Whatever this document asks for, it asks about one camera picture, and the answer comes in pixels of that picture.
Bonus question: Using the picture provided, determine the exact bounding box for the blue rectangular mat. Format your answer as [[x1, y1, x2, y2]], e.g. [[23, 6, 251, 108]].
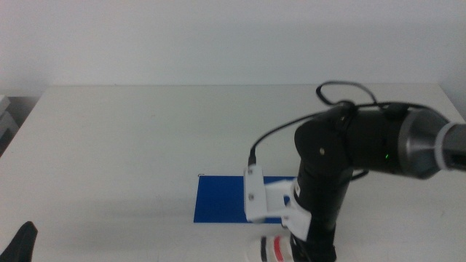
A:
[[192, 175, 296, 224]]

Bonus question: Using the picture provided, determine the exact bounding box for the white side furniture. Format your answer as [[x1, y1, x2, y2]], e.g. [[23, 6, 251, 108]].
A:
[[0, 95, 19, 140]]

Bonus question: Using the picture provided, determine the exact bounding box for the white wrist camera with mount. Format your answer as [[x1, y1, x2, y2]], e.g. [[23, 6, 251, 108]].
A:
[[242, 164, 312, 242]]

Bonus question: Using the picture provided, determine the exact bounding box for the black camera cable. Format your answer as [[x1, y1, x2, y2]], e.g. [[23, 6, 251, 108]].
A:
[[248, 80, 427, 183]]

